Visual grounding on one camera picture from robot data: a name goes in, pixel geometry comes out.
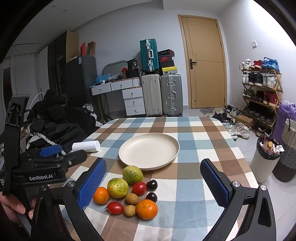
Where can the white sneakers on floor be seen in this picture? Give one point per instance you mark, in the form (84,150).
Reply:
(239,130)

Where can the cream round plate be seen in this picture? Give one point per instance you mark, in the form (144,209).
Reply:
(149,151)

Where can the cardboard box on floor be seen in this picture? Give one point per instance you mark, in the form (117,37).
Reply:
(245,120)

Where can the dark cabinet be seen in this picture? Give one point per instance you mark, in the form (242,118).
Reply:
(71,74)

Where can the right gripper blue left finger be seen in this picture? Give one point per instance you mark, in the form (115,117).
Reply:
(89,181)

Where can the red tomato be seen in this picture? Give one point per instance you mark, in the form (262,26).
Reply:
(139,188)
(115,208)

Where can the dark plum lower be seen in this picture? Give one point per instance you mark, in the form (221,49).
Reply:
(152,196)

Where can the dark plum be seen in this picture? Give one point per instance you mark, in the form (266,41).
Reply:
(152,196)
(152,185)

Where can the purple bag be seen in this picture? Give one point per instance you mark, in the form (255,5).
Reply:
(286,110)

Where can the checkered tablecloth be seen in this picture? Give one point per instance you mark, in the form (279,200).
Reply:
(187,209)

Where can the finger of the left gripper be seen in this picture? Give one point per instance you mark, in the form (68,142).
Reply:
(65,161)
(49,151)

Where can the large orange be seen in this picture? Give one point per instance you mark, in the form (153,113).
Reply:
(146,209)

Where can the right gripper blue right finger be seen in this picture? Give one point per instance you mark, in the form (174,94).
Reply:
(217,181)

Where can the yellow-green citrus fruit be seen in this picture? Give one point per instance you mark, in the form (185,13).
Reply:
(118,188)

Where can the green bumpy citrus fruit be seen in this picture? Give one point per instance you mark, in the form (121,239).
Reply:
(132,175)

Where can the beige suitcase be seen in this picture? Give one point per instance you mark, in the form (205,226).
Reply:
(152,94)

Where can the teal suitcase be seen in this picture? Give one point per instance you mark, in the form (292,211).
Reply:
(149,55)

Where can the wooden door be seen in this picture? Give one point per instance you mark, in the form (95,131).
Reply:
(205,61)

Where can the small orange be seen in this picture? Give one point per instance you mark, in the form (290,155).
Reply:
(101,196)

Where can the dark plum upper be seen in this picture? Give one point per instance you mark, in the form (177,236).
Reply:
(152,185)

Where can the black clothes pile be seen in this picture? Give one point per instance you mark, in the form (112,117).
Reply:
(51,121)

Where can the woven laundry basket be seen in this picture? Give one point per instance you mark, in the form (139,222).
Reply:
(284,170)

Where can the stacked shoe boxes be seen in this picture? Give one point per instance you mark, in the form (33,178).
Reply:
(166,62)

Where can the silver grey suitcase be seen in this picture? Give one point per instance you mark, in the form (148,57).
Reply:
(172,94)

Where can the white paper roll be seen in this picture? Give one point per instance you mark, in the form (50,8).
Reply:
(89,146)

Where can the person's left hand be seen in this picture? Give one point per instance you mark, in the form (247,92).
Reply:
(11,206)

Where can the wooden shoe rack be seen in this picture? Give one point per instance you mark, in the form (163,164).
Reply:
(262,95)

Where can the white drawer desk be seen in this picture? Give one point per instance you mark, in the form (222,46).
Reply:
(131,92)

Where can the white trash bin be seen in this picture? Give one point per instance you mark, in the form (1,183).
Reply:
(267,154)

